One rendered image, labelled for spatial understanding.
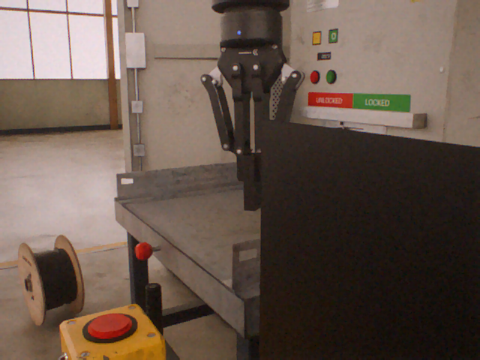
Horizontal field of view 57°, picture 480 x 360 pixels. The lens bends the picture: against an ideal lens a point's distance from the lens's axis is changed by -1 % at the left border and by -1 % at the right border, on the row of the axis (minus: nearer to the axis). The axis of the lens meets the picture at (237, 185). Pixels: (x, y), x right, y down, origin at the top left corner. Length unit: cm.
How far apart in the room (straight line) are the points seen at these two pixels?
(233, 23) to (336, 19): 63
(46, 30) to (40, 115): 202
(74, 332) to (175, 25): 109
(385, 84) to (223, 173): 48
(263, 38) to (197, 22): 89
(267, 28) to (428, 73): 49
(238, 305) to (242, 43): 33
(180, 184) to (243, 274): 57
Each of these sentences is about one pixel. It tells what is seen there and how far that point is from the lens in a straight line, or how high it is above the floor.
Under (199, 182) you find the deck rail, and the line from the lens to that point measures 117.
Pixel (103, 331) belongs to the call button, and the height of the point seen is 91.
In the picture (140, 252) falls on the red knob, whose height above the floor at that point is 82.
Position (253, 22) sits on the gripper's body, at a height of 119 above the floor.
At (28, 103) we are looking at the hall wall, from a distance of 1182.
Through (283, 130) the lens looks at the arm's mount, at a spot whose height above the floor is 109.
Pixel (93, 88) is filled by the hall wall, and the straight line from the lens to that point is 1206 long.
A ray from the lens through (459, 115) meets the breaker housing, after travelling 95.
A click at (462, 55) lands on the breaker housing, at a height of 118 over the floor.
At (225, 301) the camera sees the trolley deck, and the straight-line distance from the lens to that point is 65.
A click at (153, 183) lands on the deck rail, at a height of 88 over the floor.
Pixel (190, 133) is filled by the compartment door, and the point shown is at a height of 97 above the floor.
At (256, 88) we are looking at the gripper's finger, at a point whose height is 112.
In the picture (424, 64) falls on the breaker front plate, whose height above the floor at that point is 116.
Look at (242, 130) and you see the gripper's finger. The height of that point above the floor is 107.
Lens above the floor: 112
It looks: 13 degrees down
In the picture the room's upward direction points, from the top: straight up
